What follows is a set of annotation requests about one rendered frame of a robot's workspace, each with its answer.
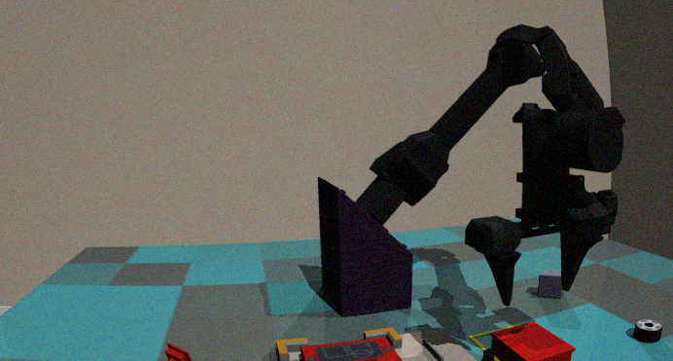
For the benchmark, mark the yellow rectangular outline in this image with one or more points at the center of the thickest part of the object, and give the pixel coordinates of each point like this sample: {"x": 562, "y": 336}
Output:
{"x": 486, "y": 333}

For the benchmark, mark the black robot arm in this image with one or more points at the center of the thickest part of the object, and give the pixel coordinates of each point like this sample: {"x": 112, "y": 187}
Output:
{"x": 582, "y": 134}

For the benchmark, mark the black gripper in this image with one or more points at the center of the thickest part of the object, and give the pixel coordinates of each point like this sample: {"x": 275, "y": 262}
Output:
{"x": 497, "y": 238}

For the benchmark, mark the black toy tyre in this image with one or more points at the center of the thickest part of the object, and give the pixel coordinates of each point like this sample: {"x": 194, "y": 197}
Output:
{"x": 647, "y": 331}

